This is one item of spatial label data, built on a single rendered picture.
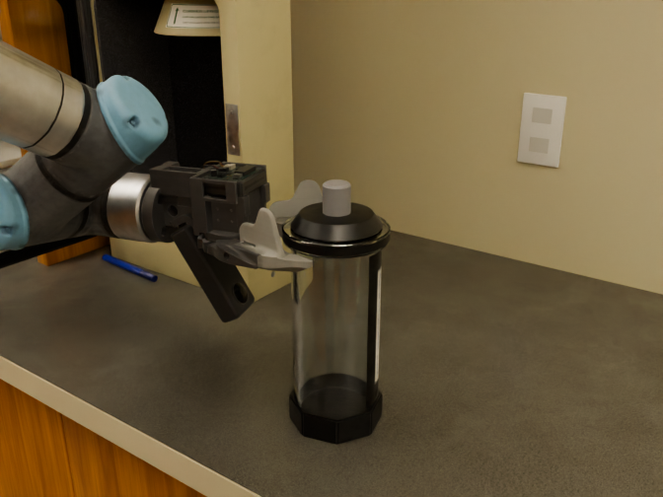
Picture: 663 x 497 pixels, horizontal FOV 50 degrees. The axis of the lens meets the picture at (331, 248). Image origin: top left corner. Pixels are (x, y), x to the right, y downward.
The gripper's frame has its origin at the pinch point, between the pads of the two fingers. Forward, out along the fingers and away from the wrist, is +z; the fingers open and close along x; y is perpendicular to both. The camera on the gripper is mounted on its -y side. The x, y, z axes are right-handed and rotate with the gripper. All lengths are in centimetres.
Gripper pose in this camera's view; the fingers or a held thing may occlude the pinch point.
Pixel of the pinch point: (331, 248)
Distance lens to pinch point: 72.1
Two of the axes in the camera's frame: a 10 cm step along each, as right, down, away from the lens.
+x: 3.6, -3.4, 8.7
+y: -0.2, -9.3, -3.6
